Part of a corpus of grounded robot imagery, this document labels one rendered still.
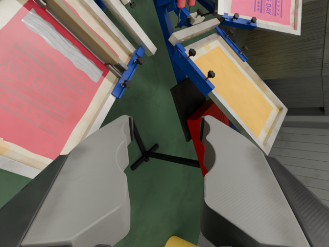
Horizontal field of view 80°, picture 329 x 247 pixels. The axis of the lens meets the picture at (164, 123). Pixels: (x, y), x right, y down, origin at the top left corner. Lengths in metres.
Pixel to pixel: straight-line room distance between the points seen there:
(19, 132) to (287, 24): 2.14
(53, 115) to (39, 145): 0.13
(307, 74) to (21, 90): 2.91
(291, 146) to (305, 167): 0.40
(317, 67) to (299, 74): 0.19
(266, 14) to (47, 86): 1.80
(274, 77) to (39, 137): 2.84
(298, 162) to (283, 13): 2.42
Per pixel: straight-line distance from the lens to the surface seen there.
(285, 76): 3.12
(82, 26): 0.96
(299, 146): 3.98
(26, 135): 0.93
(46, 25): 1.00
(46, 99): 0.95
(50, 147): 0.96
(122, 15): 1.12
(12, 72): 0.93
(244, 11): 2.00
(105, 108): 1.02
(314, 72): 3.09
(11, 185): 1.97
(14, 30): 0.97
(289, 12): 2.32
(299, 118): 3.95
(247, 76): 1.64
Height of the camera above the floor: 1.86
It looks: 42 degrees down
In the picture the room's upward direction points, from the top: 93 degrees clockwise
